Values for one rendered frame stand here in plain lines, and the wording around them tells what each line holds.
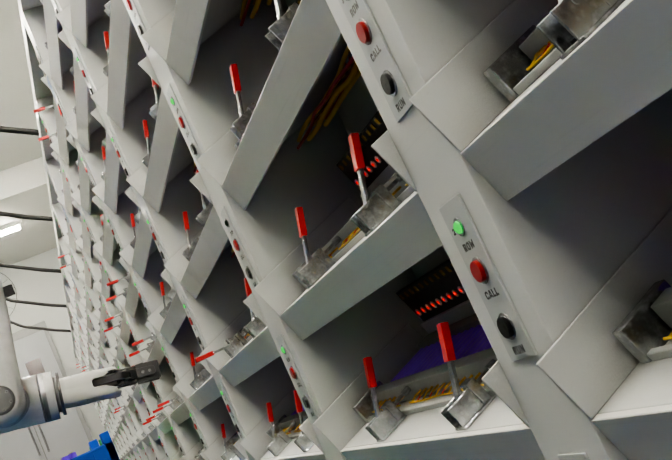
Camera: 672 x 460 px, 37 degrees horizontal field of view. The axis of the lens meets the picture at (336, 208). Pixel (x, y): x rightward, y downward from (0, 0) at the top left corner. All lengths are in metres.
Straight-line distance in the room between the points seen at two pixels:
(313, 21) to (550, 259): 0.31
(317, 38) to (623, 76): 0.40
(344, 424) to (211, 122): 0.45
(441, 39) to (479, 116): 0.06
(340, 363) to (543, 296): 0.70
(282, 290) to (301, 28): 0.54
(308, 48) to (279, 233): 0.51
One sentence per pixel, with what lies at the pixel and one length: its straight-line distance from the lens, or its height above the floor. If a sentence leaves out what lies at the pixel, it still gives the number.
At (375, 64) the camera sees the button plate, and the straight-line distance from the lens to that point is 0.74.
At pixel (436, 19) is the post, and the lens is 0.71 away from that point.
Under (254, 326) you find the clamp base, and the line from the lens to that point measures 1.58.
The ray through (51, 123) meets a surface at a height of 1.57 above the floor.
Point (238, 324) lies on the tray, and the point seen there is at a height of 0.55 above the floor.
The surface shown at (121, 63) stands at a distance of 1.82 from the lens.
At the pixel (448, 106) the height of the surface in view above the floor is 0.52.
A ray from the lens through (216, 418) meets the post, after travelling 2.72.
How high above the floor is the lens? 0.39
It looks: 8 degrees up
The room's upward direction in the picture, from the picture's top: 25 degrees counter-clockwise
